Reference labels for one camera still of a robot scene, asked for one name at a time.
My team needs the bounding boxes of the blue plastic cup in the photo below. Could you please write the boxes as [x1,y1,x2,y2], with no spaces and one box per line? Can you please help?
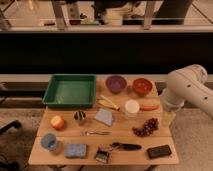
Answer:
[40,133,59,152]

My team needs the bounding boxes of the light blue cloth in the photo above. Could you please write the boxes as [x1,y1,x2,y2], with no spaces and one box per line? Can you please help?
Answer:
[95,108,113,126]

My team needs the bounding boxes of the bunch of dark grapes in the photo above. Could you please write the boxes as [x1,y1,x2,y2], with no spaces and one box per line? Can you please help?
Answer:
[132,118,159,137]

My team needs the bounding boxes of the green plastic tray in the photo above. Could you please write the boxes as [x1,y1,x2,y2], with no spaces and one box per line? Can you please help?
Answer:
[43,74,96,108]

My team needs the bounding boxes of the black rectangular case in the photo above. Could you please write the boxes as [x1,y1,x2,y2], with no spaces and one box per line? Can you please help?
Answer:
[147,145,172,159]

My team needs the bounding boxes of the yellow banana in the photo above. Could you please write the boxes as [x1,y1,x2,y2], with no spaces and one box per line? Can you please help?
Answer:
[98,96,120,111]

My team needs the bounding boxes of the metal fork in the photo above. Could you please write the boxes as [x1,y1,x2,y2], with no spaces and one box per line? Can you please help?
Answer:
[81,131,110,136]

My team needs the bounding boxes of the blue sponge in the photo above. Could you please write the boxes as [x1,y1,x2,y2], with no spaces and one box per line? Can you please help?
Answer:
[65,144,87,158]

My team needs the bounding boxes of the red bowl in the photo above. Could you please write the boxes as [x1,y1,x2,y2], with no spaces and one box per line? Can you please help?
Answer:
[132,78,153,96]

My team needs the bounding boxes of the small metal cup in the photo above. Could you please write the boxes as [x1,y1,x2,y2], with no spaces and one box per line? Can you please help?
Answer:
[74,110,86,125]

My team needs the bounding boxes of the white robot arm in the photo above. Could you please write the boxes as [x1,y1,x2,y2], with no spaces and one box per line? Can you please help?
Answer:
[160,64,213,120]

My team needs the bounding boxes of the purple bowl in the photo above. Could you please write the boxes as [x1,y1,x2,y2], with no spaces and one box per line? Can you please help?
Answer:
[105,75,127,94]

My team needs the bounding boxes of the small black brush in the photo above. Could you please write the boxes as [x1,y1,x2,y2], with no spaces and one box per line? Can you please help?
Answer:
[94,148,110,164]

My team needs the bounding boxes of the white lidded cup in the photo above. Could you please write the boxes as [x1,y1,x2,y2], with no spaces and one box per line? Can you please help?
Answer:
[125,100,140,117]

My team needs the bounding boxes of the wooden table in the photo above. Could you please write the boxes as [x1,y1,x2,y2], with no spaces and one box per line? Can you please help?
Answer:
[28,79,180,167]

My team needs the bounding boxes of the orange apple fruit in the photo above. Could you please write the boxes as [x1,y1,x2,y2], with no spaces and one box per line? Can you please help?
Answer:
[50,115,65,130]

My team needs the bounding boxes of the person in background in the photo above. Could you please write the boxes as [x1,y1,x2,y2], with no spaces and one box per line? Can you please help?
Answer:
[92,0,142,26]

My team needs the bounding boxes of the orange red pepper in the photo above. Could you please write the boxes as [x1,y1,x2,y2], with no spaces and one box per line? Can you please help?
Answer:
[140,105,159,111]

